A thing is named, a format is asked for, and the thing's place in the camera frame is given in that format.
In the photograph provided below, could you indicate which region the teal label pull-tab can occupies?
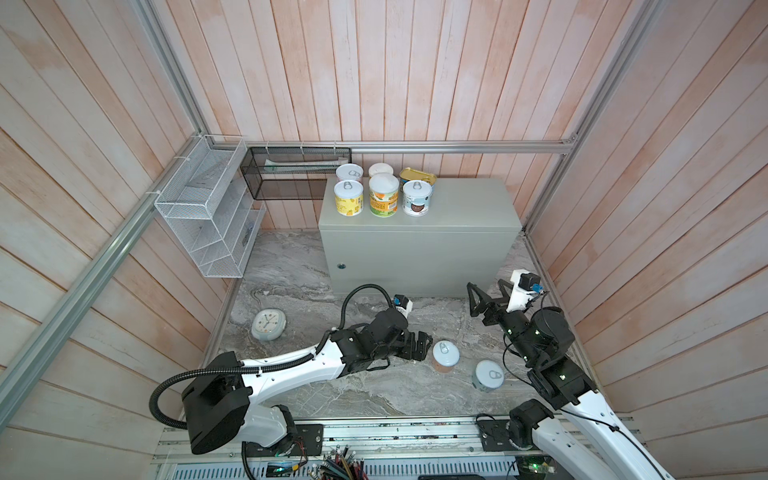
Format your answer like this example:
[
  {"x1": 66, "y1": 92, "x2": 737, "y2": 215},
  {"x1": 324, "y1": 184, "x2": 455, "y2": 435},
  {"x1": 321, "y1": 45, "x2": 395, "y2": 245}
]
[{"x1": 472, "y1": 359, "x2": 505, "y2": 392}]

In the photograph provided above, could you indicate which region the black corrugated cable hose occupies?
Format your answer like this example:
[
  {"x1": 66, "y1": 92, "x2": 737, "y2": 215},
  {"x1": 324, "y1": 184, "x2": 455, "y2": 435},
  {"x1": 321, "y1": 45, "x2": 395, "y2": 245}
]
[{"x1": 148, "y1": 350, "x2": 316, "y2": 431}]

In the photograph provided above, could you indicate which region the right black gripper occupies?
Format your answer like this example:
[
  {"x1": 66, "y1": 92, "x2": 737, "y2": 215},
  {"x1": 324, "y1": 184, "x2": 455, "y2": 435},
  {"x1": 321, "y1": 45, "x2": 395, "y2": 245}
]
[{"x1": 469, "y1": 279, "x2": 536, "y2": 367}]

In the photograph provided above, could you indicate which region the brown label pull-tab can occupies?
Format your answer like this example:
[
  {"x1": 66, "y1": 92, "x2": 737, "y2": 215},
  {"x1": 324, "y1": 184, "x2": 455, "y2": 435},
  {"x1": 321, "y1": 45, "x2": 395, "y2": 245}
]
[{"x1": 431, "y1": 340, "x2": 460, "y2": 373}]

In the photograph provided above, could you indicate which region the yellow label white-lid can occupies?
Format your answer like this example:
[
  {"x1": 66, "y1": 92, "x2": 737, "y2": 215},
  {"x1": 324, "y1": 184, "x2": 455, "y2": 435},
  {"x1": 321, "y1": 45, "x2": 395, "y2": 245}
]
[{"x1": 333, "y1": 180, "x2": 364, "y2": 217}]

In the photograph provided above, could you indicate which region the black mesh wall basket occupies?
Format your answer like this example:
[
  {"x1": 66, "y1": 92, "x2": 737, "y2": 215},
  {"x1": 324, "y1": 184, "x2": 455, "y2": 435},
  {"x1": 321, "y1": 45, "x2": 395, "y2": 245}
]
[{"x1": 240, "y1": 146, "x2": 352, "y2": 201}]

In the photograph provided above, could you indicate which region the grey metal cabinet box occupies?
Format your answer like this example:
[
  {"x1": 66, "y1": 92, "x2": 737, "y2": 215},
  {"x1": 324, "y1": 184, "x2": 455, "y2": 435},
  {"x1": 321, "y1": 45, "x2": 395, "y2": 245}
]
[{"x1": 318, "y1": 178, "x2": 522, "y2": 297}]

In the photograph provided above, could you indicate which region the blue label pull-tab can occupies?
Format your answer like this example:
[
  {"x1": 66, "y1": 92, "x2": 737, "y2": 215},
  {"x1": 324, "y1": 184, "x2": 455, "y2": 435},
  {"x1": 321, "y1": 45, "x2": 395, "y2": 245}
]
[{"x1": 403, "y1": 180, "x2": 433, "y2": 217}]

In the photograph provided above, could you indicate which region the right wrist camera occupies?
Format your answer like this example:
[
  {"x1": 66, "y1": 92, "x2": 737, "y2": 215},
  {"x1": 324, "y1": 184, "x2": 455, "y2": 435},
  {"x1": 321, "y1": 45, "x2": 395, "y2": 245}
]
[{"x1": 506, "y1": 269, "x2": 546, "y2": 312}]

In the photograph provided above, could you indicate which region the pink label white can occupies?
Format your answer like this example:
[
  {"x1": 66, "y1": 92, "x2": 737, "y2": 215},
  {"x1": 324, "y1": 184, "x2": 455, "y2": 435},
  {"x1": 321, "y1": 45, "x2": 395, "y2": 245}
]
[{"x1": 335, "y1": 163, "x2": 364, "y2": 181}]

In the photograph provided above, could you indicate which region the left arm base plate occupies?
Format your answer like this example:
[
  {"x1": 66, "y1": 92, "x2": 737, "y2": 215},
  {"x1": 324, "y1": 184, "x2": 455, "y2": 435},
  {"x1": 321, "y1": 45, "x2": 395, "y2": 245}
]
[{"x1": 244, "y1": 423, "x2": 324, "y2": 458}]

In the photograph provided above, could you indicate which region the yellow oval sardine tin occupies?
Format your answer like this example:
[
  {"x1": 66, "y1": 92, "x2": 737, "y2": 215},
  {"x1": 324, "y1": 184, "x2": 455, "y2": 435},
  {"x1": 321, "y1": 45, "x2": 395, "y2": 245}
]
[{"x1": 399, "y1": 167, "x2": 437, "y2": 186}]

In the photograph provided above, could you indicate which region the white wire mesh shelf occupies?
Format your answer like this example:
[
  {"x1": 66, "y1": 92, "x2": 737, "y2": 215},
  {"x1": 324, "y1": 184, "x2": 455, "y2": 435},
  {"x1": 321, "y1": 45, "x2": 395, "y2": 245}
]
[{"x1": 155, "y1": 135, "x2": 265, "y2": 279}]

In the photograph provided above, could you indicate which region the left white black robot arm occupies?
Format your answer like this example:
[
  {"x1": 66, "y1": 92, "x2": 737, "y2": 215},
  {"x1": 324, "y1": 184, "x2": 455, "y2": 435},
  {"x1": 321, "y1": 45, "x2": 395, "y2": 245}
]
[{"x1": 182, "y1": 308, "x2": 433, "y2": 455}]

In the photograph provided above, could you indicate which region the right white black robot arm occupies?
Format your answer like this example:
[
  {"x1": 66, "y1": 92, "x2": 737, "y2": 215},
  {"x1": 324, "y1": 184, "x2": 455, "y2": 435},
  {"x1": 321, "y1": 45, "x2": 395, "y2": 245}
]
[{"x1": 467, "y1": 272, "x2": 671, "y2": 479}]

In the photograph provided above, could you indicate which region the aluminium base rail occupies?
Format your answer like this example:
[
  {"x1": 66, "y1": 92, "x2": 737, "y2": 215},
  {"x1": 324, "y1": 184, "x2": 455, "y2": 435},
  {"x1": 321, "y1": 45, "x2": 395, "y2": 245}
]
[{"x1": 149, "y1": 416, "x2": 652, "y2": 480}]

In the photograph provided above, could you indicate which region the yellow can plain lid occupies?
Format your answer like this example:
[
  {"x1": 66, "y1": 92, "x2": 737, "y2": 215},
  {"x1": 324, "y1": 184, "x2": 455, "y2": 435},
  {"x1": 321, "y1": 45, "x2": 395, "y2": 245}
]
[{"x1": 368, "y1": 162, "x2": 394, "y2": 177}]

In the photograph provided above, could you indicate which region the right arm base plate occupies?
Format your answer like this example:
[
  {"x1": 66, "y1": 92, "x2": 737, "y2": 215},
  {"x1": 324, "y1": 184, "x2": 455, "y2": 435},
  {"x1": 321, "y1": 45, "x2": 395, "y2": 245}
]
[{"x1": 476, "y1": 419, "x2": 535, "y2": 452}]

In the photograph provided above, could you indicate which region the small white round clock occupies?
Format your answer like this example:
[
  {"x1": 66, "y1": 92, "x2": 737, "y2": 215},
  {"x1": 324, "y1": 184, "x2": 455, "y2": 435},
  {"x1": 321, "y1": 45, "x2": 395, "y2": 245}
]
[{"x1": 250, "y1": 308, "x2": 287, "y2": 342}]

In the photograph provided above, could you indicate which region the colourful wire bundle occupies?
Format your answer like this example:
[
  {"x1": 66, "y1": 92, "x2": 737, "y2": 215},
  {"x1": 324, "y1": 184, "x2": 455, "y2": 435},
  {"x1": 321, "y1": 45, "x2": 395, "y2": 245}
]
[{"x1": 317, "y1": 452, "x2": 368, "y2": 480}]

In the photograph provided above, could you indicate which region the orange can plain lid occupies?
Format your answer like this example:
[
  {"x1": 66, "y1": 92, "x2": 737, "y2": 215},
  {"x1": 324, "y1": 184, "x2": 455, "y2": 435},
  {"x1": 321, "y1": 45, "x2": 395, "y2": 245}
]
[{"x1": 369, "y1": 174, "x2": 400, "y2": 218}]

